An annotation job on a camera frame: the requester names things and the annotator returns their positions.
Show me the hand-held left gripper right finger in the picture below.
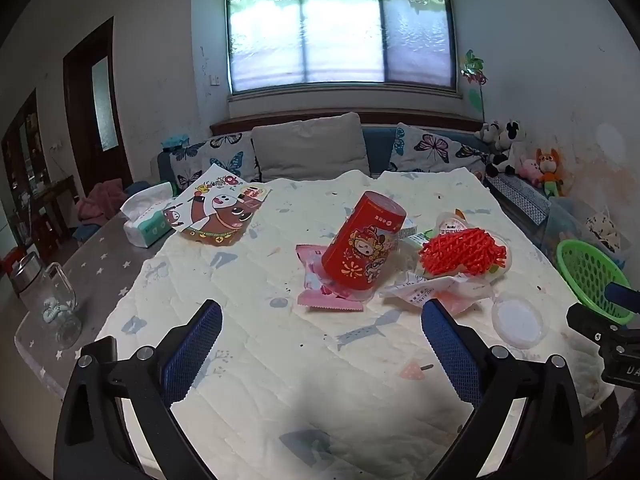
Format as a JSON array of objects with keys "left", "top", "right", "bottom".
[{"left": 421, "top": 298, "right": 588, "bottom": 480}]

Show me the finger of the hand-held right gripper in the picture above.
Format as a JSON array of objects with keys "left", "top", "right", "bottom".
[
  {"left": 566, "top": 303, "right": 640, "bottom": 347},
  {"left": 604, "top": 281, "right": 640, "bottom": 314}
]

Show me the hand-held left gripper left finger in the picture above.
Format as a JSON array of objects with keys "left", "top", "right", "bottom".
[{"left": 54, "top": 299, "right": 223, "bottom": 480}]

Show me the green plastic mesh basket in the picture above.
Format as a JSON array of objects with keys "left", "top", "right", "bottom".
[{"left": 556, "top": 239, "right": 636, "bottom": 326}]

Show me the white printed wrapper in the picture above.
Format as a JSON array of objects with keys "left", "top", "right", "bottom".
[{"left": 378, "top": 271, "right": 493, "bottom": 315}]

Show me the clear round plastic lid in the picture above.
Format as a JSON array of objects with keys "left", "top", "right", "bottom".
[{"left": 491, "top": 296, "right": 546, "bottom": 348}]

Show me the red foam fruit net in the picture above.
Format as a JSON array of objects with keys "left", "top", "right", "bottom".
[{"left": 419, "top": 227, "right": 508, "bottom": 277}]

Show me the small plastic jelly cup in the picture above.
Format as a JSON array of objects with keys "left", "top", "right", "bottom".
[{"left": 436, "top": 209, "right": 469, "bottom": 236}]

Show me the red printed cylindrical can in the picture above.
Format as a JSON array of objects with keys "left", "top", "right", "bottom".
[{"left": 321, "top": 191, "right": 407, "bottom": 302}]

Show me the pink snack wrapper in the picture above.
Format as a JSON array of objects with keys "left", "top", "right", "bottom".
[{"left": 295, "top": 244, "right": 366, "bottom": 313}]

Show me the patterned cloth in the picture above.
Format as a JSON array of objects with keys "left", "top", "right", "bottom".
[{"left": 585, "top": 212, "right": 623, "bottom": 251}]

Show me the clear plastic storage box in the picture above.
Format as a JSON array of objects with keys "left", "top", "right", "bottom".
[{"left": 542, "top": 197, "right": 628, "bottom": 266}]

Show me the grey star tablecloth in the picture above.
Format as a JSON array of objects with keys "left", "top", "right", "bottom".
[{"left": 14, "top": 205, "right": 166, "bottom": 401}]

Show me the striped folded cloth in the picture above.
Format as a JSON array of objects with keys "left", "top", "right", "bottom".
[{"left": 487, "top": 172, "right": 551, "bottom": 226}]

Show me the tissue pack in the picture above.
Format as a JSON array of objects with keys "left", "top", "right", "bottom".
[{"left": 120, "top": 182, "right": 176, "bottom": 248}]

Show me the orange plush fox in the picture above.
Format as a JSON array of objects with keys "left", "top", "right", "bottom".
[{"left": 536, "top": 147, "right": 566, "bottom": 197}]

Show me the cartoon printed bag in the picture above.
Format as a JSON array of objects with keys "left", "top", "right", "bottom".
[{"left": 170, "top": 162, "right": 271, "bottom": 247}]

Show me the glass jar with metal lid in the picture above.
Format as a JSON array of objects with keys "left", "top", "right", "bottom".
[{"left": 10, "top": 251, "right": 83, "bottom": 350}]

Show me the pink plush pig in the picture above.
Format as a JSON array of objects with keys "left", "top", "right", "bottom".
[{"left": 517, "top": 157, "right": 543, "bottom": 186}]

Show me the pink cloth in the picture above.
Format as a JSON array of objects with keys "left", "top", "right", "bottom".
[{"left": 75, "top": 180, "right": 128, "bottom": 223}]

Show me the black and white plush cow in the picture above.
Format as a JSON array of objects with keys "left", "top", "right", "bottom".
[{"left": 487, "top": 121, "right": 527, "bottom": 177}]

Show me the butterfly print pillow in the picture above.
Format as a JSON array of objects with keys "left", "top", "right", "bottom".
[
  {"left": 167, "top": 132, "right": 261, "bottom": 191},
  {"left": 389, "top": 122, "right": 488, "bottom": 178}
]

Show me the small white plush dog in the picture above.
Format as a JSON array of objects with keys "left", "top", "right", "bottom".
[{"left": 475, "top": 121, "right": 503, "bottom": 143}]

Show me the grey cushion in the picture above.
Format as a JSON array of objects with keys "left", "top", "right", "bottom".
[{"left": 250, "top": 112, "right": 371, "bottom": 182}]

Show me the dark wooden cabinet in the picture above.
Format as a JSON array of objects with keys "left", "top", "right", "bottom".
[{"left": 0, "top": 89, "right": 51, "bottom": 261}]

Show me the dark wooden door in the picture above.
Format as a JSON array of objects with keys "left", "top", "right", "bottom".
[{"left": 63, "top": 16, "right": 133, "bottom": 186}]

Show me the colourful pinwheel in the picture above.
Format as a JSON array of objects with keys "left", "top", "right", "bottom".
[{"left": 457, "top": 50, "right": 488, "bottom": 123}]

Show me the window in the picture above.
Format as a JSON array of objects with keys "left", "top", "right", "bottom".
[{"left": 225, "top": 0, "right": 458, "bottom": 96}]

